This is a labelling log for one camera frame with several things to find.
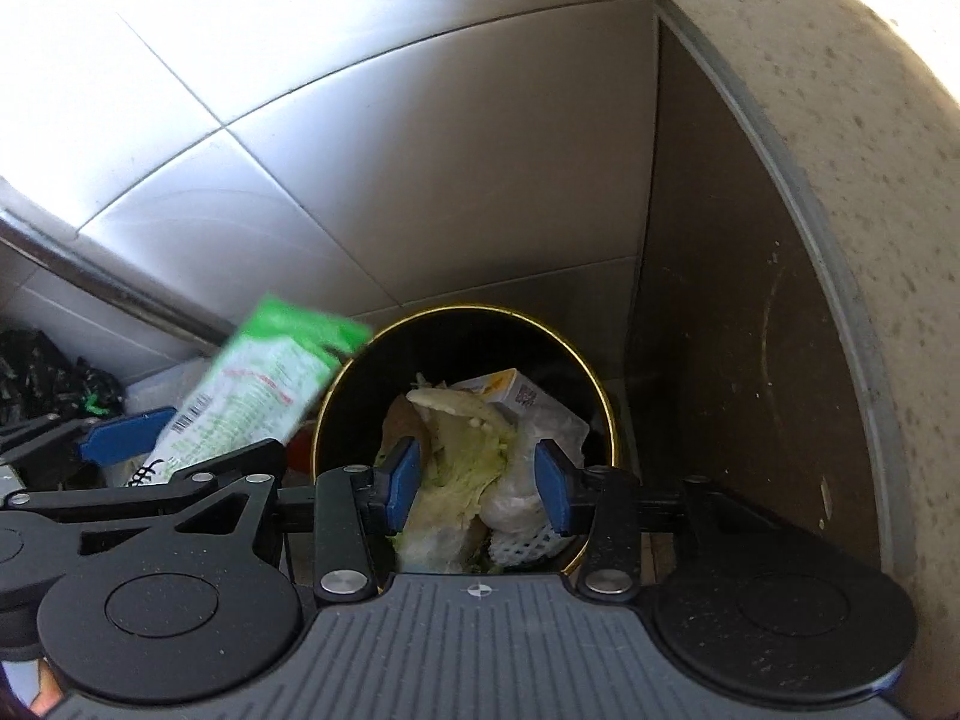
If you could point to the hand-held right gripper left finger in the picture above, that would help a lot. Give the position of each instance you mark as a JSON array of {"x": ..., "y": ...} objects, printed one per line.
[{"x": 405, "y": 484}]

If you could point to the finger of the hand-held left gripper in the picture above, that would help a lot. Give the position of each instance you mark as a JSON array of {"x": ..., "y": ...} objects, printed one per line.
[
  {"x": 150, "y": 493},
  {"x": 124, "y": 436}
]

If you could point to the white plastic tub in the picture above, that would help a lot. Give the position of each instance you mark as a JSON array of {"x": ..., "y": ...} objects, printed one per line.
[{"x": 150, "y": 390}]

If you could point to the green white noodle packet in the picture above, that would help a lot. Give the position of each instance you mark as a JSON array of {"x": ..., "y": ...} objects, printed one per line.
[{"x": 255, "y": 382}]

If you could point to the clear plastic bag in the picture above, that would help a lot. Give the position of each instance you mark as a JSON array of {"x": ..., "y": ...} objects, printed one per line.
[{"x": 510, "y": 499}]

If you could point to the black plastic bag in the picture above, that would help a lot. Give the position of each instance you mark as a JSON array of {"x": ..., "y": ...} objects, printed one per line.
[{"x": 45, "y": 375}]

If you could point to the napa cabbage leaves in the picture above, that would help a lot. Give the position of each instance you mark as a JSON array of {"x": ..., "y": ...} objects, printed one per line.
[{"x": 457, "y": 465}]

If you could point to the red plastic thing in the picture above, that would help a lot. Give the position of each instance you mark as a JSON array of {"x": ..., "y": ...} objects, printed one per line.
[{"x": 300, "y": 457}]

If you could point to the torn orange white cardboard box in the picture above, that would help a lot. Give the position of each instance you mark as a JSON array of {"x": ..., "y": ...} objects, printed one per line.
[{"x": 495, "y": 390}]

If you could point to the dark brown cabinet panel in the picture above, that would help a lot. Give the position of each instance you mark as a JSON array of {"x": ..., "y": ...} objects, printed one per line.
[{"x": 750, "y": 315}]

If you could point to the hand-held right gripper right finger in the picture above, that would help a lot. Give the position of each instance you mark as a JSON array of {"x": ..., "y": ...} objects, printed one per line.
[{"x": 553, "y": 487}]

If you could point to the steel pipe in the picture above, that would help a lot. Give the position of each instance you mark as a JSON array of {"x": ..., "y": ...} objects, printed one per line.
[{"x": 112, "y": 285}]

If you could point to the small white foam fruit net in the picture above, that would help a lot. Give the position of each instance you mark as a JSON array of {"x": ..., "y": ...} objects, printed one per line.
[{"x": 525, "y": 544}]

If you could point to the black trash bin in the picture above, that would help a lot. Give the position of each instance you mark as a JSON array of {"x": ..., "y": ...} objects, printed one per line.
[{"x": 360, "y": 375}]

